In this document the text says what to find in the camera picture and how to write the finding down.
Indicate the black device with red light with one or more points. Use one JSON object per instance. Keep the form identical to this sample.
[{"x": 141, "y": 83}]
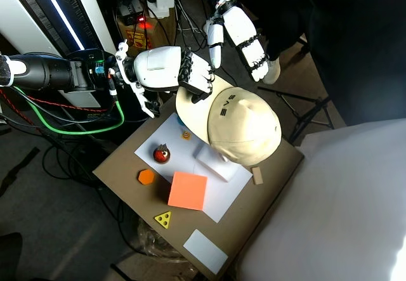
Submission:
[{"x": 131, "y": 16}]

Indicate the brown cardboard box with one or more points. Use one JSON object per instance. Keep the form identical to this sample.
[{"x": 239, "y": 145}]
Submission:
[{"x": 158, "y": 36}]

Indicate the white power strip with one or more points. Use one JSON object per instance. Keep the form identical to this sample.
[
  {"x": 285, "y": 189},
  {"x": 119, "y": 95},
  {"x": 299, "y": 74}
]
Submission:
[{"x": 160, "y": 11}]

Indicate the orange hexagon block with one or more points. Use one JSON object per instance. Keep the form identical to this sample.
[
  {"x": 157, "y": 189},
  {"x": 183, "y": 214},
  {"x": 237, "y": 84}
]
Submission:
[{"x": 146, "y": 177}]

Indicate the orange cube block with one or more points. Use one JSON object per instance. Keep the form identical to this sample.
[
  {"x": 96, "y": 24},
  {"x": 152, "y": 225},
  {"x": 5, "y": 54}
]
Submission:
[{"x": 187, "y": 191}]

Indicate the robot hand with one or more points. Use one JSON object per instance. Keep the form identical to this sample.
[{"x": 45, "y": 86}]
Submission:
[
  {"x": 158, "y": 68},
  {"x": 239, "y": 24}
]

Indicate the white foam mannequin head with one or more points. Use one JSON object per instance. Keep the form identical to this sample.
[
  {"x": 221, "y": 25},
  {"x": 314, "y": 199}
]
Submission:
[{"x": 215, "y": 163}]

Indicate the large white paper sheet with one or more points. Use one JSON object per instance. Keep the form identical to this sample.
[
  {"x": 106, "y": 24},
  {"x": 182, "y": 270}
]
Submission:
[{"x": 184, "y": 154}]

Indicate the beige baseball cap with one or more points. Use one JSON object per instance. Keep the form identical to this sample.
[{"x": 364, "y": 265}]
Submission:
[{"x": 244, "y": 128}]

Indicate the clear plastic bag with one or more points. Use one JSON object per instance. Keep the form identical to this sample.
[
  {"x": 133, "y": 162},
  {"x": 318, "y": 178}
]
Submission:
[{"x": 158, "y": 246}]

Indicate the red brown bird toy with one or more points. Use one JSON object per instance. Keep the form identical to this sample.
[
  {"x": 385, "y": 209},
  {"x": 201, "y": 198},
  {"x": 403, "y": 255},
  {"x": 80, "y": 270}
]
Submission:
[{"x": 161, "y": 154}]

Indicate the black tripod stand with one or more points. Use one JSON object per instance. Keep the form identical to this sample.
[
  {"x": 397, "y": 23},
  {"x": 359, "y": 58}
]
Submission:
[{"x": 318, "y": 101}]

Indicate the white backdrop sheet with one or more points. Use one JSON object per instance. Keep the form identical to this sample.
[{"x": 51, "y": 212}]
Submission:
[{"x": 333, "y": 205}]

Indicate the small orange cone toy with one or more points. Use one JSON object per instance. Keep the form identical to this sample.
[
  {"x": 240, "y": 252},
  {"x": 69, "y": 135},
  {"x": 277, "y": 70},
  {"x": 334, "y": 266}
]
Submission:
[{"x": 186, "y": 135}]

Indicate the tan wooden block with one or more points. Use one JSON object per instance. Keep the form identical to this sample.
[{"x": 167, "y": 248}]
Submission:
[{"x": 257, "y": 175}]

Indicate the white black light panel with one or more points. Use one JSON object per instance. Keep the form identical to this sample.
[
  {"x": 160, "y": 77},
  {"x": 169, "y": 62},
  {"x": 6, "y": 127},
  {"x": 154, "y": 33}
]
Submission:
[{"x": 31, "y": 17}]

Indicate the yellow triangle block with holes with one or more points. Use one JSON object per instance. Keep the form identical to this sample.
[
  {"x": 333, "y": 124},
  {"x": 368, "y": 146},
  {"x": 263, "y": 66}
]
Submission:
[{"x": 164, "y": 221}]

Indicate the black equipment case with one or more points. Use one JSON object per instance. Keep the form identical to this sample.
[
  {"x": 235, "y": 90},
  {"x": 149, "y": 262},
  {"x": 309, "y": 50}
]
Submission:
[{"x": 89, "y": 119}]

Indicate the person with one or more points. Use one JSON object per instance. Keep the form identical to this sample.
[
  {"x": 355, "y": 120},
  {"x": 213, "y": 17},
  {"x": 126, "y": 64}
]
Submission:
[{"x": 274, "y": 73}]

